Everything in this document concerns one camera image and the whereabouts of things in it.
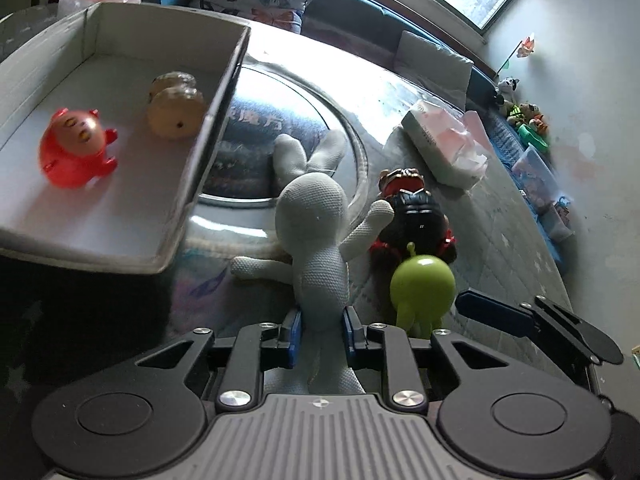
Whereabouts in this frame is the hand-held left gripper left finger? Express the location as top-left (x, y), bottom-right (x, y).
top-left (135, 308), bottom-right (303, 409)

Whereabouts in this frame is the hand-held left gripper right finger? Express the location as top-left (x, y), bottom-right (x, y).
top-left (341, 306), bottom-right (507, 409)

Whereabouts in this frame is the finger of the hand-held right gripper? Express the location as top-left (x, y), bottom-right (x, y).
top-left (455, 287), bottom-right (626, 367)

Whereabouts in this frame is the green alien toy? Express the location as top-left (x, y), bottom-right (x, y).
top-left (390, 241), bottom-right (457, 339)

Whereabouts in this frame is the black and red figure toy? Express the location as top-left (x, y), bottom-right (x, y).
top-left (369, 167), bottom-right (458, 263)

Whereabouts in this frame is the white rabbit plush toy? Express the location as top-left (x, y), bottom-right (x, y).
top-left (230, 129), bottom-right (396, 396)

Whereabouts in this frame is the grey cardboard box white inside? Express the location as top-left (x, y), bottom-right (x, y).
top-left (0, 1), bottom-right (252, 276)

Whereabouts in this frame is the red pig toy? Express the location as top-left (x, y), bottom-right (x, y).
top-left (39, 106), bottom-right (119, 190)

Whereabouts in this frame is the clear plastic storage box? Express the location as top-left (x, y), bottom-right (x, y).
top-left (510, 144), bottom-right (559, 207)

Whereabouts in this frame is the white pink tissue pack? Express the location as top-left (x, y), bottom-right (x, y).
top-left (401, 99), bottom-right (488, 190)

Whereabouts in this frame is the green plastic toy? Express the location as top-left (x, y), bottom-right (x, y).
top-left (517, 125), bottom-right (551, 151)

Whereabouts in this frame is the black and white plush toy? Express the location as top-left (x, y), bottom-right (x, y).
top-left (495, 77), bottom-right (521, 106)

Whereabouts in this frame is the glass turntable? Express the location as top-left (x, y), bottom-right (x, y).
top-left (185, 57), bottom-right (371, 241)

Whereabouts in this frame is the white cushion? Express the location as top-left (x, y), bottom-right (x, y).
top-left (395, 30), bottom-right (475, 106)

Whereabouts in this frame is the tan figure toy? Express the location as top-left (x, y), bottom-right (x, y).
top-left (146, 71), bottom-right (208, 140)

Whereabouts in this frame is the colourful pinwheel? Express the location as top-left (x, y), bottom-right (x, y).
top-left (497, 35), bottom-right (538, 73)

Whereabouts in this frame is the teal sofa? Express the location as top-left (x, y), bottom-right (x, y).
top-left (135, 0), bottom-right (506, 111)

